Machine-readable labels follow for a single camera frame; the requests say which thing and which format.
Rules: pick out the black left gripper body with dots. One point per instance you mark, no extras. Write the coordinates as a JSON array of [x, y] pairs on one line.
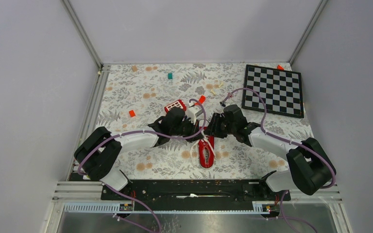
[[187, 128]]

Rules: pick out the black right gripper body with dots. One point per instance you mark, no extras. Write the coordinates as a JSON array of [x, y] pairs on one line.
[[220, 127]]

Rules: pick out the red canvas sneaker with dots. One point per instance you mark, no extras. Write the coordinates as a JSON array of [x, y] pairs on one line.
[[204, 149]]

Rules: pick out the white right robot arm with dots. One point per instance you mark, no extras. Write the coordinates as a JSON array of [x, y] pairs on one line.
[[309, 168]]

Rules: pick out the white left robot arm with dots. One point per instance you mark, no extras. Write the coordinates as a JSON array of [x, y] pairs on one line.
[[98, 153]]

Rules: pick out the red white window brick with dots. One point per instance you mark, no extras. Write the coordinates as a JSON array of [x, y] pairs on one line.
[[176, 104]]

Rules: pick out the orange red curved block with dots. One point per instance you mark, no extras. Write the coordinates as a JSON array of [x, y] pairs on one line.
[[202, 99]]

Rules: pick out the black grey chessboard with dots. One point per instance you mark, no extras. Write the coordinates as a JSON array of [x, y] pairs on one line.
[[280, 90]]

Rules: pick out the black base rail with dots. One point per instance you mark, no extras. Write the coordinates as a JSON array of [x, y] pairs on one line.
[[203, 195]]

